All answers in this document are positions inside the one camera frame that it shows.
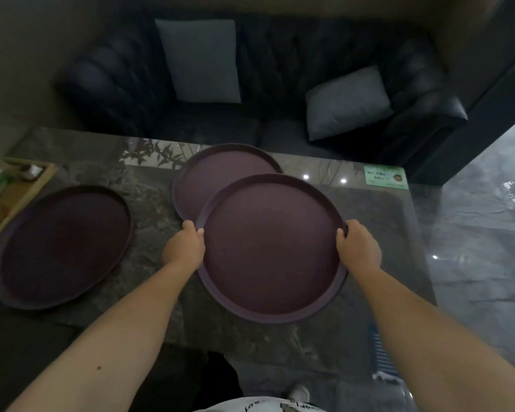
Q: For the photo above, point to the black leather sofa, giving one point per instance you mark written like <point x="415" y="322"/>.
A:
<point x="283" y="81"/>

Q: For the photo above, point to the green label card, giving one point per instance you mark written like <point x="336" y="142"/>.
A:
<point x="385" y="176"/>

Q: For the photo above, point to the small grey cushion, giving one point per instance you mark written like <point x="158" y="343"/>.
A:
<point x="347" y="102"/>

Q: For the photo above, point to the person's white shirt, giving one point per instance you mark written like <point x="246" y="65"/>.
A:
<point x="261" y="405"/>

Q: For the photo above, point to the person's left thumb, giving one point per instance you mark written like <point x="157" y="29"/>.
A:
<point x="191" y="229"/>

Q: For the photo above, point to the person's right thumb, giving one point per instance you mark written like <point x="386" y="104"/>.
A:
<point x="341" y="238"/>

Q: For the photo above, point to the person's right hand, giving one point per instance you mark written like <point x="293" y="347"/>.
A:
<point x="360" y="248"/>

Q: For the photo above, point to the person's right forearm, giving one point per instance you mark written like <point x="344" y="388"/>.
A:
<point x="437" y="347"/>

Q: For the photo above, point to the wooden tray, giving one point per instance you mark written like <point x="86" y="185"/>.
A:
<point x="13" y="197"/>

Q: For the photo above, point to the person's black trousers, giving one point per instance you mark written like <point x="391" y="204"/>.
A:
<point x="184" y="377"/>

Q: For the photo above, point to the large grey cushion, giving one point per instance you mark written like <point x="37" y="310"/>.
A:
<point x="201" y="59"/>

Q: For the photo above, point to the person's white shoe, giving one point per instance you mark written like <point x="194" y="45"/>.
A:
<point x="299" y="392"/>

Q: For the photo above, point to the round purple tray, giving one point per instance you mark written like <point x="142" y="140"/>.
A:
<point x="62" y="246"/>
<point x="270" y="248"/>
<point x="223" y="175"/>

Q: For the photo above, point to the person's left hand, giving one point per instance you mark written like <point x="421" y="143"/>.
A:
<point x="182" y="251"/>

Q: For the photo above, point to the person's left forearm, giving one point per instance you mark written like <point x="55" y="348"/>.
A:
<point x="107" y="343"/>

